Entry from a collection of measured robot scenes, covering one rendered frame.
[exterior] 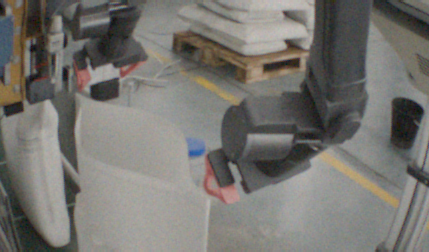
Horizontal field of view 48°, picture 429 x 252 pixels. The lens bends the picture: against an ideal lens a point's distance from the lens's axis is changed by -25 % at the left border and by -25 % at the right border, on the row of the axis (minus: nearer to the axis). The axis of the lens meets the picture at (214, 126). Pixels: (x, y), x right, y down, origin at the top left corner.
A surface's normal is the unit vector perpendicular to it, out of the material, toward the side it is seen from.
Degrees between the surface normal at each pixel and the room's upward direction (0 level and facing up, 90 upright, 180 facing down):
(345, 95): 119
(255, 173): 45
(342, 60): 114
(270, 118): 29
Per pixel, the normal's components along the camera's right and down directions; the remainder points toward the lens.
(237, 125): -0.89, -0.02
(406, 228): -0.80, 0.22
